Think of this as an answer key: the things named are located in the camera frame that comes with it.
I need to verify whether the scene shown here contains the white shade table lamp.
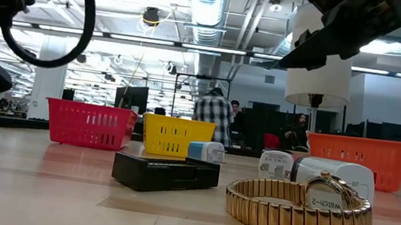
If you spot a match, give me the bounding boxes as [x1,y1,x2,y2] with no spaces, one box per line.
[281,2,360,137]

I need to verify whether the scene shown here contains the yellow plastic basket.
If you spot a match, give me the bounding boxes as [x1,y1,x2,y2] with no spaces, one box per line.
[138,112,218,163]

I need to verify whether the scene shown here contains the black desk partition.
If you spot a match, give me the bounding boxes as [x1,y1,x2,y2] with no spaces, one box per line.
[345,117,401,143]

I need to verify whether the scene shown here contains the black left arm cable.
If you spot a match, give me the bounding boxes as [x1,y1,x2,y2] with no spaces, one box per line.
[0,0,99,74]

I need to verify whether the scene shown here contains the black computer monitor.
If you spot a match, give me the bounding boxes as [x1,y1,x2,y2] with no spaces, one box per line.
[113,84,150,115]

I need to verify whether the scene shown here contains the red plastic basket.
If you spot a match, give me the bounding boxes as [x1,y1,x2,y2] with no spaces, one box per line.
[41,96,141,154]

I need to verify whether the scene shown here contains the large white usb charger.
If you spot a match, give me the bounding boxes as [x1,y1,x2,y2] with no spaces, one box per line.
[288,154,379,207]

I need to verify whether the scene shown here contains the orange plastic basket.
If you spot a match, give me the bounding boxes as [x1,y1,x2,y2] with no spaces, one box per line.
[302,131,401,194]

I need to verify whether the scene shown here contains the black round ceiling device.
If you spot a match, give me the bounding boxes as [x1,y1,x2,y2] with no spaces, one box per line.
[141,6,162,27]

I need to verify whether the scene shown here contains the round white ceiling fixture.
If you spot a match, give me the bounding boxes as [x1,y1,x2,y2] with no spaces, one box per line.
[267,0,284,14]

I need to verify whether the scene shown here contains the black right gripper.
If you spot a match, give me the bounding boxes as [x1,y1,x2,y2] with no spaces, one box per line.
[279,0,401,81]

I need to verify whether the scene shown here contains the black white charger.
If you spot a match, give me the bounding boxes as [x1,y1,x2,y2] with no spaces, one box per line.
[256,148,296,183]

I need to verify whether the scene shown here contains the gold metal watch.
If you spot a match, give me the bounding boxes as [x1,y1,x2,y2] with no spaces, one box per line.
[221,160,378,225]

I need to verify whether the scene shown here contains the blue white charger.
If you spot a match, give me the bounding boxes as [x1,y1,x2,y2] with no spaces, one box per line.
[186,138,227,165]

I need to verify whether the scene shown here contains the white square column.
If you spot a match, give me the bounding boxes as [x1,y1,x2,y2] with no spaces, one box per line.
[26,32,71,123]

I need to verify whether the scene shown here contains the red chair back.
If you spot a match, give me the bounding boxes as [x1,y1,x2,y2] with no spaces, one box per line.
[263,132,281,151]

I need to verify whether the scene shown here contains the silver ventilation duct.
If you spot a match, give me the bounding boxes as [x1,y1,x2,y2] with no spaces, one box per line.
[176,0,233,100]

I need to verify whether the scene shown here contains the black rectangular box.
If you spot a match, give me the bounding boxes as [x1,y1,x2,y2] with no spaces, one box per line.
[109,148,222,201]

